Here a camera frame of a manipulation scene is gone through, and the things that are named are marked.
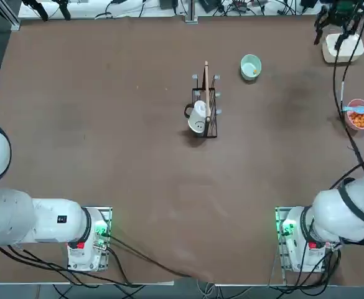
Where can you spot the orange popcorn pile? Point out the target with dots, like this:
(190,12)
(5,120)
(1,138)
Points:
(360,120)

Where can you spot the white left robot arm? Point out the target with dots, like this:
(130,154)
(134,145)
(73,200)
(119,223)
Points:
(13,218)

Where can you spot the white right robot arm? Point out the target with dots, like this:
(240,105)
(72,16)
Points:
(340,211)

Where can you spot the green bowl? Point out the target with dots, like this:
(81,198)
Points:
(248,67)

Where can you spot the cream bear-print rectangular tray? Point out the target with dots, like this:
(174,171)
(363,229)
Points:
(328,53)

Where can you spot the blue plastic spoon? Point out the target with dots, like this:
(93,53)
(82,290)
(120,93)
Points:
(356,109)

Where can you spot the black tripod leg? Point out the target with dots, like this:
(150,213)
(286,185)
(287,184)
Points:
(64,9)
(40,7)

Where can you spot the pink bowl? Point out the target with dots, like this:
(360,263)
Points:
(360,102)

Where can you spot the white cup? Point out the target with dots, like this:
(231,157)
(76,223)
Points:
(197,121)

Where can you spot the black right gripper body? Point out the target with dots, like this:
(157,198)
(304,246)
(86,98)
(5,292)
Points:
(343,9)

